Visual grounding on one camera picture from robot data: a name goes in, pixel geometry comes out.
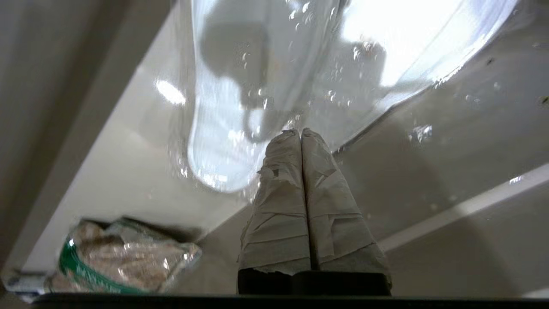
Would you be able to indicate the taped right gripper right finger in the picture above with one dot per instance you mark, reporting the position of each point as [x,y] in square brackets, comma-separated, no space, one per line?
[334,223]

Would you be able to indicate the white blue tissue pack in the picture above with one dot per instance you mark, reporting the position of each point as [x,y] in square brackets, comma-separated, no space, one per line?
[23,283]

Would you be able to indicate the green label snack bag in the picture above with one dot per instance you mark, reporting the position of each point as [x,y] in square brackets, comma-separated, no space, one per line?
[124,257]

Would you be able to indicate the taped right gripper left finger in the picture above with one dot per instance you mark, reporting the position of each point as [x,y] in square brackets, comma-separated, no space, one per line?
[279,214]

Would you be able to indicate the white cabinet drawer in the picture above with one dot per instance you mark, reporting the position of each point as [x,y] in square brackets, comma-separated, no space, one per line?
[107,180]

